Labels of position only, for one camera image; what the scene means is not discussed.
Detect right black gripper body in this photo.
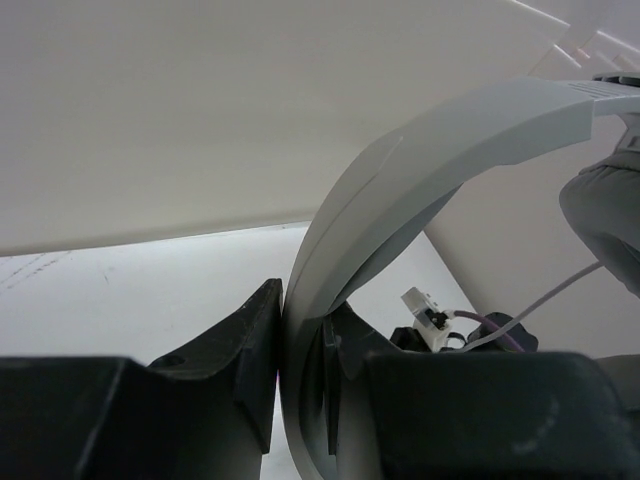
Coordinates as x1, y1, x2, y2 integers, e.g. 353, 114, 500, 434
389, 312, 540, 354

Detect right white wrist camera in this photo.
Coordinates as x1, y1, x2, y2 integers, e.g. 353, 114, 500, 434
401, 287, 453, 353

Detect white grey headphones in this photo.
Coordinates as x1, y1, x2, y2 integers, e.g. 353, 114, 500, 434
280, 72, 639, 479

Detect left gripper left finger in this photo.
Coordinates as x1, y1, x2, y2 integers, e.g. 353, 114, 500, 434
1, 279, 283, 479

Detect grey headphone cable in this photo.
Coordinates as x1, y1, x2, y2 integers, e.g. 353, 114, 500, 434
462, 262, 604, 354

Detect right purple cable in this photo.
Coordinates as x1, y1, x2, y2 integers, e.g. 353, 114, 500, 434
452, 309, 524, 354

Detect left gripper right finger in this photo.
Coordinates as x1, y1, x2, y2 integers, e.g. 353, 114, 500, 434
322, 306, 639, 479

